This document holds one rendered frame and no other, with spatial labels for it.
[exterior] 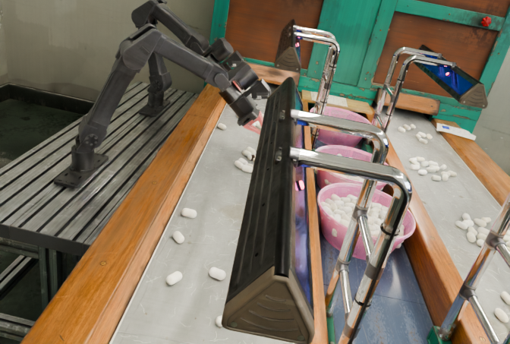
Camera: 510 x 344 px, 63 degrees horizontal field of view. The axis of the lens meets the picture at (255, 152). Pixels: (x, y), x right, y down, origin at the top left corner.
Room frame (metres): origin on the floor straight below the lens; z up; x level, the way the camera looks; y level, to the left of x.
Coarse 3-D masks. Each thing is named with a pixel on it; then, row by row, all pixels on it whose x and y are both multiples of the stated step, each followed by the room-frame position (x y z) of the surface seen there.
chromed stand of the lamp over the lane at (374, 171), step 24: (312, 120) 0.63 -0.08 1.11; (336, 120) 0.63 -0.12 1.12; (384, 144) 0.62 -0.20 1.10; (312, 168) 0.48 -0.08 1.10; (336, 168) 0.47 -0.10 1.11; (360, 168) 0.48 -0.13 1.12; (384, 168) 0.48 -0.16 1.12; (360, 192) 0.63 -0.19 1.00; (408, 192) 0.48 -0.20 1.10; (360, 216) 0.61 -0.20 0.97; (384, 240) 0.48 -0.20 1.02; (336, 264) 0.63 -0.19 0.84; (384, 264) 0.48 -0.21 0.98; (336, 288) 0.62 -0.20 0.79; (360, 288) 0.48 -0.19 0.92; (360, 312) 0.47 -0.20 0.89
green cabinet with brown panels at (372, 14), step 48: (240, 0) 2.02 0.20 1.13; (288, 0) 2.02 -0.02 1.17; (336, 0) 2.01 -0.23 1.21; (384, 0) 2.00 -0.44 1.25; (432, 0) 2.02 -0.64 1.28; (480, 0) 2.01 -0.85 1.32; (240, 48) 2.02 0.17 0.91; (384, 48) 2.02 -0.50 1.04; (432, 48) 2.02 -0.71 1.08; (480, 48) 2.01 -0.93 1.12; (432, 96) 2.00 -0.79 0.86
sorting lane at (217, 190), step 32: (224, 160) 1.16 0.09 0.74; (192, 192) 0.94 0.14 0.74; (224, 192) 0.97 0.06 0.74; (192, 224) 0.80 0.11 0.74; (224, 224) 0.83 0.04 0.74; (160, 256) 0.68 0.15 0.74; (192, 256) 0.69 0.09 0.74; (224, 256) 0.71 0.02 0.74; (160, 288) 0.59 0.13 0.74; (192, 288) 0.61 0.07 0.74; (224, 288) 0.62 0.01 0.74; (128, 320) 0.50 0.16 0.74; (160, 320) 0.52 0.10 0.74; (192, 320) 0.53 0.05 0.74
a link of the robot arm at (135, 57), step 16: (144, 32) 1.16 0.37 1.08; (160, 32) 1.15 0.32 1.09; (128, 48) 1.07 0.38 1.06; (144, 48) 1.09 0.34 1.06; (160, 48) 1.12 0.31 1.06; (176, 48) 1.15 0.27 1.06; (128, 64) 1.07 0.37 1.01; (144, 64) 1.09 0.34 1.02; (176, 64) 1.16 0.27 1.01; (192, 64) 1.17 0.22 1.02; (208, 64) 1.19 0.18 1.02; (208, 80) 1.19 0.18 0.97
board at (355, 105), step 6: (306, 90) 1.99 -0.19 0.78; (306, 96) 1.89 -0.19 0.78; (312, 102) 1.85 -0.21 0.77; (348, 102) 1.94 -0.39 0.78; (354, 102) 1.96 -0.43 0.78; (360, 102) 1.98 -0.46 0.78; (342, 108) 1.85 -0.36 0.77; (348, 108) 1.85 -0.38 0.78; (354, 108) 1.86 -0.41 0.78; (360, 108) 1.88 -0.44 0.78; (366, 108) 1.89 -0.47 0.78; (372, 114) 1.85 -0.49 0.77
